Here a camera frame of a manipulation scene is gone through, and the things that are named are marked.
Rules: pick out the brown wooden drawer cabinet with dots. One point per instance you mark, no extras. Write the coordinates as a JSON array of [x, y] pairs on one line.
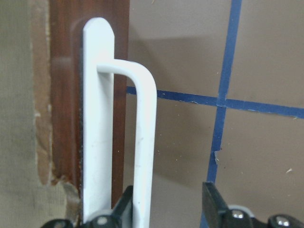
[[56, 40]]

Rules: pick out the white drawer handle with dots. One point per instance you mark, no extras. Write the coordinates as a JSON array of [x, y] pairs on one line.
[[99, 68]]

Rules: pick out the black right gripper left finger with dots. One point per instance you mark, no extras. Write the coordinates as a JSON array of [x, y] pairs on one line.
[[121, 216]]

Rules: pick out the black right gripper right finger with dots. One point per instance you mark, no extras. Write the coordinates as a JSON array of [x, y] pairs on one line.
[[216, 213]]

